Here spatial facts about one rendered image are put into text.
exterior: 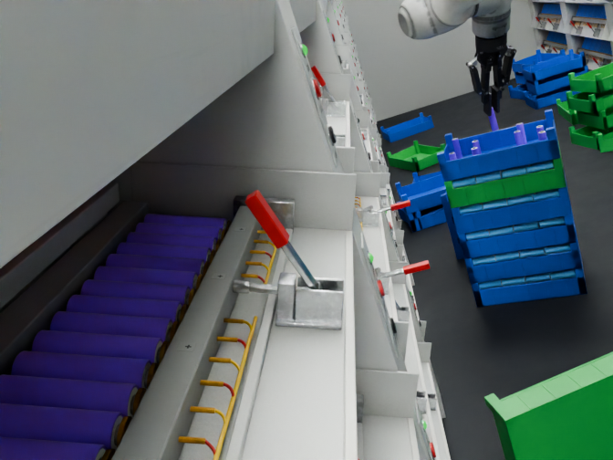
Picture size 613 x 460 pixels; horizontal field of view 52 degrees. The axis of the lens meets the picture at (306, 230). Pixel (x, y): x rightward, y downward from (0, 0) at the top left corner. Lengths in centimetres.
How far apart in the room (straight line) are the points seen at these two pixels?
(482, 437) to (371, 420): 85
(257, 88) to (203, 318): 23
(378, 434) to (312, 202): 23
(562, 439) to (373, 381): 69
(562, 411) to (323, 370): 90
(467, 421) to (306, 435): 122
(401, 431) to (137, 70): 49
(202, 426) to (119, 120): 18
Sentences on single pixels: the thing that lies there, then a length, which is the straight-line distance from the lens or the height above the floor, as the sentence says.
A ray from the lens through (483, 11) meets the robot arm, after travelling 156.
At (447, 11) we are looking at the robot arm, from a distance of 143.
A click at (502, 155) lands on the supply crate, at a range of 171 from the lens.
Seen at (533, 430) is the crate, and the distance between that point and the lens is 121.
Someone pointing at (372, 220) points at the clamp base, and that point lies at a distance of 110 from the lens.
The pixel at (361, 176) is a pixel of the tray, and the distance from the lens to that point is 125.
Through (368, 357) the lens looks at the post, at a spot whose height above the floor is 63.
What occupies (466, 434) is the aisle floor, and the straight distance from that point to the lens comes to 147.
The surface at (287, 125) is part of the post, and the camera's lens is 51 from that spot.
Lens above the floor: 94
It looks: 18 degrees down
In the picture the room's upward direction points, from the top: 19 degrees counter-clockwise
